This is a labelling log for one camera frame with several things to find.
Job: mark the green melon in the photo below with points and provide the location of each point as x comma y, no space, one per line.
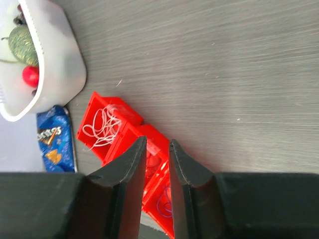
21,46

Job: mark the blue Doritos chip bag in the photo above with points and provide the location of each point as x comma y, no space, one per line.
55,140

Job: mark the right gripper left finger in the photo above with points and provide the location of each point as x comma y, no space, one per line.
105,204

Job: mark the red apple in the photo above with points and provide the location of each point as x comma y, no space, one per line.
30,76

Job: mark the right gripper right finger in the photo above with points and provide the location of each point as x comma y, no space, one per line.
240,205

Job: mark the red three-compartment tray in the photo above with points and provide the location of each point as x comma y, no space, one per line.
108,128

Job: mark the white plastic basket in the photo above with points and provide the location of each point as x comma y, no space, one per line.
62,72

